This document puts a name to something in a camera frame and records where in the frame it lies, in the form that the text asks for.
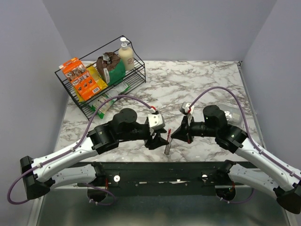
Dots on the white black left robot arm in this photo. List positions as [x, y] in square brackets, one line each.
[54, 170]

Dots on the yellow snack bag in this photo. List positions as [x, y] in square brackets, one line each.
[90, 84]

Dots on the silver foil packet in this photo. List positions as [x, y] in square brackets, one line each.
[233, 114]

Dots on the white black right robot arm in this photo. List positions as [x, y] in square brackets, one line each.
[276, 178]

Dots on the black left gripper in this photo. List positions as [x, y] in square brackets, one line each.
[157, 141]

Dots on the black metal base rail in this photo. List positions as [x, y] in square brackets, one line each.
[164, 178]

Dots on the brown green coffee bag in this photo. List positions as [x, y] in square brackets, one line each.
[110, 68]

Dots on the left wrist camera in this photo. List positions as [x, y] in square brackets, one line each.
[155, 121]

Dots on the cream pump lotion bottle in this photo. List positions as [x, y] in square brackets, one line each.
[126, 54]

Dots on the orange product box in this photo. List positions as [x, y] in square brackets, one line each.
[72, 70]

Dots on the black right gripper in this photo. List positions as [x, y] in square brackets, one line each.
[183, 133]

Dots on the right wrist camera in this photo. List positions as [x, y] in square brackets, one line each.
[187, 109]

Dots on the red handled metal key holder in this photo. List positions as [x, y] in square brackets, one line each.
[168, 146]

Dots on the black wire rack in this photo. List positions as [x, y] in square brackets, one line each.
[132, 79]

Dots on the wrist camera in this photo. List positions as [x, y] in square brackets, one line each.
[187, 109]
[155, 121]

